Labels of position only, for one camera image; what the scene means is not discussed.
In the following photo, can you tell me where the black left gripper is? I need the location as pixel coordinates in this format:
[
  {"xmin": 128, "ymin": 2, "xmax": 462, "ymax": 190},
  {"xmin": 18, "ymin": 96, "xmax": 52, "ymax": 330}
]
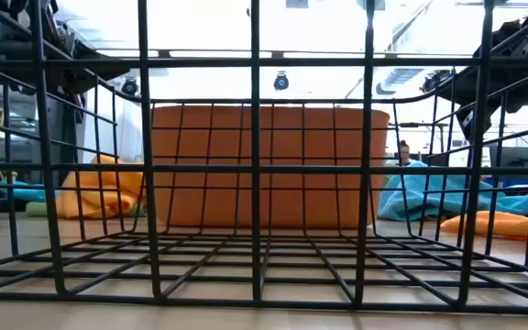
[{"xmin": 52, "ymin": 40, "xmax": 130, "ymax": 125}]

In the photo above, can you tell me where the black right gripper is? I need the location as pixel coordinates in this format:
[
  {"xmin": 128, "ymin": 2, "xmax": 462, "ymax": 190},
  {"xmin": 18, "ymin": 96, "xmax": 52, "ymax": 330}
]
[{"xmin": 446, "ymin": 68, "xmax": 517, "ymax": 141}]

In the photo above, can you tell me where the orange microfiber towel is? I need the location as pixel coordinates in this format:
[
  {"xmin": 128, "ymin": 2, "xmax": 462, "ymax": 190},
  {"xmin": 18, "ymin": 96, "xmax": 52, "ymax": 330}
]
[
  {"xmin": 55, "ymin": 154, "xmax": 147, "ymax": 220},
  {"xmin": 440, "ymin": 209, "xmax": 528, "ymax": 243}
]

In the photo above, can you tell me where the blue microfiber towel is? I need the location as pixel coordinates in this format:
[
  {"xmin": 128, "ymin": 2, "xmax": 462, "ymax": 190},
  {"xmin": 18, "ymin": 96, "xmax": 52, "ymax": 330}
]
[
  {"xmin": 377, "ymin": 159, "xmax": 528, "ymax": 222},
  {"xmin": 0, "ymin": 180, "xmax": 59, "ymax": 204}
]

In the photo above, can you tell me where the black shiny background fixture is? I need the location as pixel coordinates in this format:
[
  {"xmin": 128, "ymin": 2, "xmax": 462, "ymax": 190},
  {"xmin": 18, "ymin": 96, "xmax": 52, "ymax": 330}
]
[{"xmin": 421, "ymin": 68, "xmax": 457, "ymax": 94}]

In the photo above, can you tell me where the black round blue-lens device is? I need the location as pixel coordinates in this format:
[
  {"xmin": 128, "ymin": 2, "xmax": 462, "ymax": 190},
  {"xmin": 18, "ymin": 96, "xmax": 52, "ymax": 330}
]
[
  {"xmin": 120, "ymin": 76, "xmax": 140, "ymax": 96},
  {"xmin": 272, "ymin": 71, "xmax": 291, "ymax": 92}
]

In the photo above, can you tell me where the black computer monitor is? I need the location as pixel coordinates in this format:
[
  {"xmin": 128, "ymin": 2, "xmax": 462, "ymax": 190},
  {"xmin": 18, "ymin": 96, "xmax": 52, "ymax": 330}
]
[{"xmin": 489, "ymin": 146, "xmax": 528, "ymax": 169}]

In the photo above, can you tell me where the person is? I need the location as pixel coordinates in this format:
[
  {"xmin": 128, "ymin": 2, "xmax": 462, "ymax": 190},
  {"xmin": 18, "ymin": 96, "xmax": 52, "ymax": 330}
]
[{"xmin": 394, "ymin": 139, "xmax": 419, "ymax": 167}]

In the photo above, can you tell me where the grey cabinet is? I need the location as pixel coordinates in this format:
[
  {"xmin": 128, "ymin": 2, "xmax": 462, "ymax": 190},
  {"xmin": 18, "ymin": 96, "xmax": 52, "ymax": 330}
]
[{"xmin": 0, "ymin": 84, "xmax": 80, "ymax": 184}]

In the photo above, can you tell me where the orange plastic bin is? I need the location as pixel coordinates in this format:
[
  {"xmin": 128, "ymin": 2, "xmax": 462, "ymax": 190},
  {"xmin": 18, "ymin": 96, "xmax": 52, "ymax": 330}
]
[{"xmin": 150, "ymin": 104, "xmax": 391, "ymax": 230}]

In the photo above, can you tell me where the black wire basket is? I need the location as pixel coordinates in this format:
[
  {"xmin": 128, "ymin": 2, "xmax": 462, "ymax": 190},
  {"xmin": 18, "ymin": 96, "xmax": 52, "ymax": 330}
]
[{"xmin": 0, "ymin": 0, "xmax": 528, "ymax": 317}]

